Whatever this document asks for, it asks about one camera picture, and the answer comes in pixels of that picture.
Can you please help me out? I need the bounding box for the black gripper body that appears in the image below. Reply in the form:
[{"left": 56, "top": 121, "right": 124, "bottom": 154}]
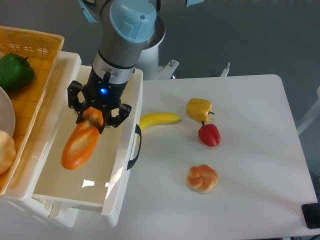
[{"left": 67, "top": 69, "right": 132, "bottom": 128}]

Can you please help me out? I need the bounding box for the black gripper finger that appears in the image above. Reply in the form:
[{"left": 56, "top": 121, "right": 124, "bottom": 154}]
[
  {"left": 99, "top": 104, "right": 111, "bottom": 134},
  {"left": 74, "top": 106, "right": 88, "bottom": 124}
]

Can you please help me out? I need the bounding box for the long orange bread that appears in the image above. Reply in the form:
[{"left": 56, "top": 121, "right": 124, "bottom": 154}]
[{"left": 60, "top": 107, "right": 103, "bottom": 170}]

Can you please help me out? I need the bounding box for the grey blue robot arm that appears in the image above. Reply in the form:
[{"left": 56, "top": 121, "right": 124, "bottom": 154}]
[{"left": 67, "top": 0, "right": 199, "bottom": 134}]

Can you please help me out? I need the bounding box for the white open upper drawer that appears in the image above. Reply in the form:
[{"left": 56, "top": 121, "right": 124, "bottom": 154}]
[{"left": 32, "top": 65, "right": 144, "bottom": 228}]

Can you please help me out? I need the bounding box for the round bread in basket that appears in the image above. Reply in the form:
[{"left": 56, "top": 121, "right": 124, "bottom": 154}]
[{"left": 0, "top": 130, "right": 16, "bottom": 174}]

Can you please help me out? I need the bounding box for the white drawer cabinet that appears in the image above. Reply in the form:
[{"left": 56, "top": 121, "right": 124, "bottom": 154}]
[{"left": 0, "top": 51, "right": 82, "bottom": 228}]

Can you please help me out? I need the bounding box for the knotted round bread roll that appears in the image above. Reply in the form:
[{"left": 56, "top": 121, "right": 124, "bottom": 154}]
[{"left": 185, "top": 164, "right": 219, "bottom": 194}]

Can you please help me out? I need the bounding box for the yellow banana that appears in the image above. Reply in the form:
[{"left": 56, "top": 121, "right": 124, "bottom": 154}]
[{"left": 139, "top": 112, "right": 181, "bottom": 130}]

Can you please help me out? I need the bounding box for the yellow woven basket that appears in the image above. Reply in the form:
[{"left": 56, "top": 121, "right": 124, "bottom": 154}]
[{"left": 0, "top": 26, "right": 65, "bottom": 196}]

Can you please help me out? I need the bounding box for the white plate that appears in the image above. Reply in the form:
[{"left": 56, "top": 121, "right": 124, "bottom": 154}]
[{"left": 0, "top": 88, "right": 16, "bottom": 137}]

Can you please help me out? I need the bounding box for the green bell pepper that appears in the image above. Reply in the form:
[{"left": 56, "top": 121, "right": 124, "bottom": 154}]
[{"left": 0, "top": 53, "right": 35, "bottom": 93}]

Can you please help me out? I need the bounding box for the yellow bell pepper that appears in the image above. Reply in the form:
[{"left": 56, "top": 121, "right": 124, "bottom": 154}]
[{"left": 186, "top": 98, "right": 214, "bottom": 123}]

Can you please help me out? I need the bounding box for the red bell pepper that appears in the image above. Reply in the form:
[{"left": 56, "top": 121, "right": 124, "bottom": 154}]
[{"left": 198, "top": 121, "right": 221, "bottom": 147}]

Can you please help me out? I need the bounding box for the black device at edge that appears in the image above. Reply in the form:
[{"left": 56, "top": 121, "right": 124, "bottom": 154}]
[{"left": 301, "top": 203, "right": 320, "bottom": 229}]

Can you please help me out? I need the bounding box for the black drawer handle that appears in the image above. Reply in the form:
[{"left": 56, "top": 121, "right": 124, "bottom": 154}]
[{"left": 127, "top": 124, "right": 142, "bottom": 171}]

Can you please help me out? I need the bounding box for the white frame at right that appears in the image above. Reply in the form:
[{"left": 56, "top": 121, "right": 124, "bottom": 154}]
[{"left": 296, "top": 87, "right": 320, "bottom": 135}]

